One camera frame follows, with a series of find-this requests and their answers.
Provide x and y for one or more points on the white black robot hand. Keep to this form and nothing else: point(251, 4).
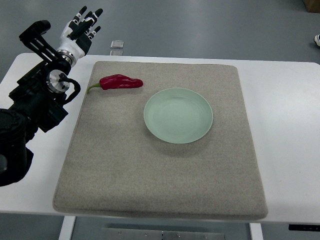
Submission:
point(78, 34)

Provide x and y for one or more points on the red chili pepper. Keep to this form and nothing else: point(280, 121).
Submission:
point(117, 81)

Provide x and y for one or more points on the pale green plate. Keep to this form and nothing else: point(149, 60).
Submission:
point(178, 115)

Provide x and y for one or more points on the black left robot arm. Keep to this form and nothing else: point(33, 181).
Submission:
point(38, 102)

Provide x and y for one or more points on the clear floor socket cover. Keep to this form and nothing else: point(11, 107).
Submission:
point(117, 44)

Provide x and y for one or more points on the beige felt mat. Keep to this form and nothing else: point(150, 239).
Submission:
point(116, 167)

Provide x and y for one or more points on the white table left leg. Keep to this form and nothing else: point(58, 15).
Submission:
point(67, 228)

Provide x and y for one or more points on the white table leg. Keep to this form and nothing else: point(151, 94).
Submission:
point(256, 231)
point(67, 228)

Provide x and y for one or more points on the cardboard box corner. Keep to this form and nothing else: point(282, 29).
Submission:
point(312, 6)

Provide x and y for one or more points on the white sneaker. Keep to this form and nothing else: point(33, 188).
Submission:
point(317, 40)

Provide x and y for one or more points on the white table right leg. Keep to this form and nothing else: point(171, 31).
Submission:
point(256, 231)

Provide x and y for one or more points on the black table control panel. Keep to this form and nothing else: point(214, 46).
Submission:
point(304, 227)

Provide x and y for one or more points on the metal table base plate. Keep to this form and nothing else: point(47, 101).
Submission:
point(148, 234)

